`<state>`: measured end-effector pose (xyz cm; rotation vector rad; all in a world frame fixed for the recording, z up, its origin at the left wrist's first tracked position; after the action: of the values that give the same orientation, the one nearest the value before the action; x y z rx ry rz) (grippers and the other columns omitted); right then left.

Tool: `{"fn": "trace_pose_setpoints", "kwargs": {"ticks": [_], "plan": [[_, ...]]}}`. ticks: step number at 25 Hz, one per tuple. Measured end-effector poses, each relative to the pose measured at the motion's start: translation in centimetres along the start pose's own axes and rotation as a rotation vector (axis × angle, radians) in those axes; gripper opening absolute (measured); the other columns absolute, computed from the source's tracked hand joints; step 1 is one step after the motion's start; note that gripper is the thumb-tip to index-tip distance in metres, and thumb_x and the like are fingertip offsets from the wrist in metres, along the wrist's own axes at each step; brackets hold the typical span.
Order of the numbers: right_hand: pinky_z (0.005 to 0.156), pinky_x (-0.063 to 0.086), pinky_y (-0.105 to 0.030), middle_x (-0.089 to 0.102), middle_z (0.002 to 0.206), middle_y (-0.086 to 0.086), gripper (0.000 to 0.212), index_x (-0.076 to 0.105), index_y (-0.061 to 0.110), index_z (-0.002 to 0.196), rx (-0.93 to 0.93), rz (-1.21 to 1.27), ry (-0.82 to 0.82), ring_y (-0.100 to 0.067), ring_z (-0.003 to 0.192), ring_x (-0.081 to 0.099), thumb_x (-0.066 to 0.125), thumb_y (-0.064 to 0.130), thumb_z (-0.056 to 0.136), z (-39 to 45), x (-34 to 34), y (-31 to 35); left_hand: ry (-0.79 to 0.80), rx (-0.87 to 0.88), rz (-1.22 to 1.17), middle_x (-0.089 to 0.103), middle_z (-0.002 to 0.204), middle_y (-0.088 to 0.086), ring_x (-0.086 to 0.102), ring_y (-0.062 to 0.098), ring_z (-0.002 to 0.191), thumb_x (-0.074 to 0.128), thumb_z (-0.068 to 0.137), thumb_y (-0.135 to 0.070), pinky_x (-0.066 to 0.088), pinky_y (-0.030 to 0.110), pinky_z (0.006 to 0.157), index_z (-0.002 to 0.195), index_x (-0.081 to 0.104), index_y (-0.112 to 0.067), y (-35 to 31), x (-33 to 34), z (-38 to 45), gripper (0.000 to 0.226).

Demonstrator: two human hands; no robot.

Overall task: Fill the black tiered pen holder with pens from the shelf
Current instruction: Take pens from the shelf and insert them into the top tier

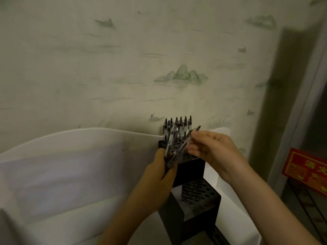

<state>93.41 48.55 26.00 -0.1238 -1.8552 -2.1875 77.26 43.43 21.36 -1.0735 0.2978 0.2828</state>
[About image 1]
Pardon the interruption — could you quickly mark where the pale taped paper sheet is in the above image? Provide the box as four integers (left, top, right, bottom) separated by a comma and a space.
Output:
0, 148, 128, 225

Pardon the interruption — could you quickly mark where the white curved-back shelf unit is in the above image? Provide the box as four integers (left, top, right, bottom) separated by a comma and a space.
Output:
0, 127, 262, 245

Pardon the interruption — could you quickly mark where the person's right hand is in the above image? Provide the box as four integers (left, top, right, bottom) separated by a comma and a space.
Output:
187, 130, 251, 185

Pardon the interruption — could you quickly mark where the person's right forearm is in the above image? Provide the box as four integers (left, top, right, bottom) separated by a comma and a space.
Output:
229, 163, 320, 245

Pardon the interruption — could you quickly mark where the bunch of black pens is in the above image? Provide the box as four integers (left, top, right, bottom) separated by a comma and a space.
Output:
163, 126, 181, 174

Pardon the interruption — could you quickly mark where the row of black pens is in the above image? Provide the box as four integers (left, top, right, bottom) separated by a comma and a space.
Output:
162, 115, 192, 141

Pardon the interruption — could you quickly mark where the person's left hand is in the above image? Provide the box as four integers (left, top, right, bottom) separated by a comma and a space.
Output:
129, 148, 178, 213

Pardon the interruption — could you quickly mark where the grey door frame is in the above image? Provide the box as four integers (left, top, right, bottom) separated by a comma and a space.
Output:
265, 20, 327, 183

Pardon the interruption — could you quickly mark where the red sign plate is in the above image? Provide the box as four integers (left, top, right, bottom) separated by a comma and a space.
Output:
281, 147, 327, 198

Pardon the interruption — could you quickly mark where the dark glass cabinet door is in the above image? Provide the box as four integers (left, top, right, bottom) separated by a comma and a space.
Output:
280, 84, 327, 245

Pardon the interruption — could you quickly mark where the black gel pen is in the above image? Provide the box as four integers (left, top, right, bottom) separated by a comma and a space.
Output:
170, 126, 202, 164

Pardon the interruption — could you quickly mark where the black tiered pen holder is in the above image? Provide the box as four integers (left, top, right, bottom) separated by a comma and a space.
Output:
157, 140, 230, 245

